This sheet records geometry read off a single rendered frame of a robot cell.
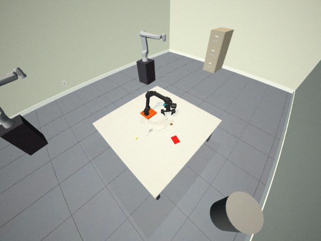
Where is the red flat rectangular plate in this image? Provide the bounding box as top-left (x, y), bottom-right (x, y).
top-left (171, 136), bottom-right (180, 144)

